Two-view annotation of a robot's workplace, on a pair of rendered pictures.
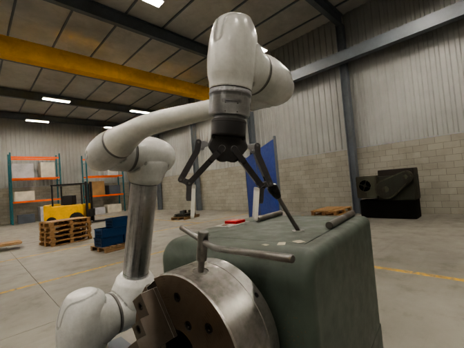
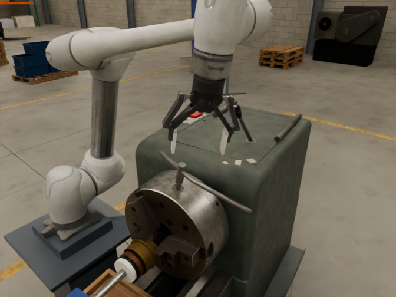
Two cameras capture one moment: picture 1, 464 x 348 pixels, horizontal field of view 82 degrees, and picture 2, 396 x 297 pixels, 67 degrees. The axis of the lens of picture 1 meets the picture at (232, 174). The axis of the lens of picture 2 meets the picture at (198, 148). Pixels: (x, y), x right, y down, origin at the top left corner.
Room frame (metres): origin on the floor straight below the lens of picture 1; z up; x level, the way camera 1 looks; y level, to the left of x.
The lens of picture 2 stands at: (-0.13, 0.08, 1.71)
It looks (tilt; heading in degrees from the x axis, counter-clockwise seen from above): 27 degrees down; 355
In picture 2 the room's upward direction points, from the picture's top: straight up
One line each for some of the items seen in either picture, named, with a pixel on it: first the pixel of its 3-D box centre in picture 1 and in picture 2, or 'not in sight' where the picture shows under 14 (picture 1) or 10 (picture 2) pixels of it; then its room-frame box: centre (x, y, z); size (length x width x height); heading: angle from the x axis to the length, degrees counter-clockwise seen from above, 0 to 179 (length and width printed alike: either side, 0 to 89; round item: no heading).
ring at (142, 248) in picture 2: not in sight; (139, 257); (0.47, 0.19, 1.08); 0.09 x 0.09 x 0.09; 52
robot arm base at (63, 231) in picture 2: not in sight; (66, 220); (0.95, 0.58, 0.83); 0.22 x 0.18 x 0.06; 136
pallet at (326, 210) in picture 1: (331, 215); (281, 56); (8.37, -2.99, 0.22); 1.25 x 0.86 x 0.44; 137
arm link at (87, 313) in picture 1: (85, 321); (66, 191); (0.97, 0.56, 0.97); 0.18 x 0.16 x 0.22; 143
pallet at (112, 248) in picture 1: (119, 231); (43, 60); (7.27, 3.14, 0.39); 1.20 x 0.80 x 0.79; 142
